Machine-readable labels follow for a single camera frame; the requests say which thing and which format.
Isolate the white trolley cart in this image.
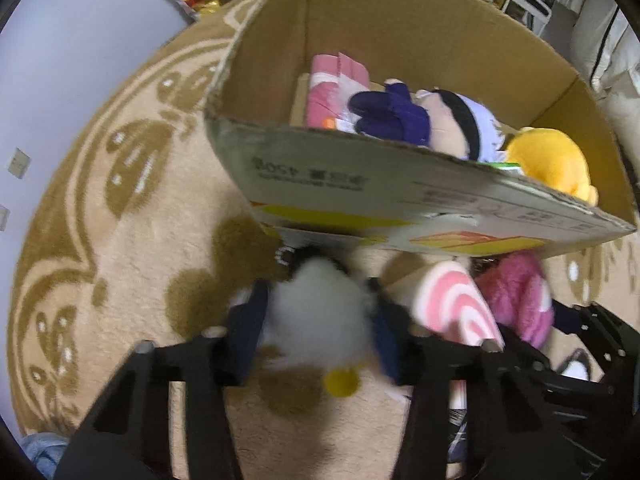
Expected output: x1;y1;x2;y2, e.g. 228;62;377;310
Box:
500;0;557;36

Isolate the white fluffy pompom keychain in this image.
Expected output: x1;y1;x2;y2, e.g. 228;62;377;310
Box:
260;252;378;399

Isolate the yellow plush toy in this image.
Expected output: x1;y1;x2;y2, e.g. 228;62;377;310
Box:
505;127;599;207

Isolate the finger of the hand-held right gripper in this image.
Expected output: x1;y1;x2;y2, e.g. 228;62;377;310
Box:
551;300;598;336

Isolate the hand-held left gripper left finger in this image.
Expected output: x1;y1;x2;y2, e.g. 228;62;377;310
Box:
52;280;273;480

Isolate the cardboard box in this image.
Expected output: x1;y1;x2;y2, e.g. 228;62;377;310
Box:
204;0;638;261

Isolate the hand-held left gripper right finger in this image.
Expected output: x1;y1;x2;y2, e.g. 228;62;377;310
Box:
367;280;601;480

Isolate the person's blue jeans leg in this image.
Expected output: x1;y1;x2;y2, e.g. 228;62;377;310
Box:
22;432;71;480

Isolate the magenta fluffy plush toy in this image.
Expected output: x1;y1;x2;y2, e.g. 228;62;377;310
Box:
472;252;556;348

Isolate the pink tissue pack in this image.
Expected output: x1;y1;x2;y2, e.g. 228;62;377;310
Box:
305;52;373;131

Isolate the purple plush doll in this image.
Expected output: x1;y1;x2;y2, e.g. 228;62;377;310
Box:
347;78;518;163

